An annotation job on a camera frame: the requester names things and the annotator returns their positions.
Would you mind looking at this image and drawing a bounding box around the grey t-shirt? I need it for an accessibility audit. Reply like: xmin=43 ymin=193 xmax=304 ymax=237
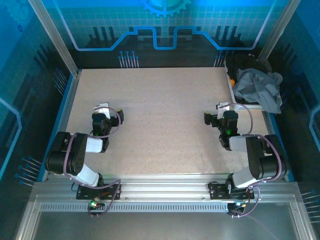
xmin=232 ymin=68 xmax=284 ymax=115

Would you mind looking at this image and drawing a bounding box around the pile of black t-shirts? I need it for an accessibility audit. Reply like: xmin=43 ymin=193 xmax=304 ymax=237
xmin=226 ymin=51 xmax=273 ymax=105

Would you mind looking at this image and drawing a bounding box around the white plastic basket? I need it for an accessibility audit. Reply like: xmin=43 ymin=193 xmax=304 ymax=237
xmin=224 ymin=59 xmax=286 ymax=111

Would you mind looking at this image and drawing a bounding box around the left controller board with light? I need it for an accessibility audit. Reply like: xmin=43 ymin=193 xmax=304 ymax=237
xmin=87 ymin=198 xmax=106 ymax=211

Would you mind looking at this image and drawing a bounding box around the controller board with light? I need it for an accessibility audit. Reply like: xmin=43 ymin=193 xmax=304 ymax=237
xmin=227 ymin=199 xmax=247 ymax=214
xmin=87 ymin=198 xmax=106 ymax=211

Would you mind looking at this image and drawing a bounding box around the right controller board with light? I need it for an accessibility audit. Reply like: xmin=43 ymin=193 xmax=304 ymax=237
xmin=227 ymin=199 xmax=247 ymax=214

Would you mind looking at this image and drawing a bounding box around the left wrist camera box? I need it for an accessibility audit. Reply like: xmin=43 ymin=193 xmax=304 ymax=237
xmin=93 ymin=102 xmax=111 ymax=118

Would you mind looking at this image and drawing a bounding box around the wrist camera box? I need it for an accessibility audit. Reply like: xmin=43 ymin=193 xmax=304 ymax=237
xmin=216 ymin=101 xmax=230 ymax=113
xmin=93 ymin=102 xmax=111 ymax=118

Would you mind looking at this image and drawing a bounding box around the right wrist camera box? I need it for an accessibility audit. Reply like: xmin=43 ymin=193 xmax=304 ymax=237
xmin=216 ymin=101 xmax=230 ymax=113

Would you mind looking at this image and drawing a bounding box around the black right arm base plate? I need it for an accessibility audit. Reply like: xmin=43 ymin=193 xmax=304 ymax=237
xmin=208 ymin=181 xmax=255 ymax=200

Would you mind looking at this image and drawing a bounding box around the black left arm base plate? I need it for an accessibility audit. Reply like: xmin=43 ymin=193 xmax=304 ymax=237
xmin=76 ymin=183 xmax=122 ymax=201

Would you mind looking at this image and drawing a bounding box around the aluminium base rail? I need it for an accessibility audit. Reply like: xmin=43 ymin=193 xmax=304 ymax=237
xmin=32 ymin=173 xmax=301 ymax=202

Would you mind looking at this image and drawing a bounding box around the slotted grey cable duct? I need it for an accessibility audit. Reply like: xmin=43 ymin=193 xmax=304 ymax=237
xmin=39 ymin=203 xmax=230 ymax=213

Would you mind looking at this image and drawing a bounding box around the aluminium frame post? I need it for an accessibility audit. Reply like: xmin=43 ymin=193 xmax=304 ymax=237
xmin=257 ymin=0 xmax=302 ymax=62
xmin=27 ymin=0 xmax=82 ymax=77

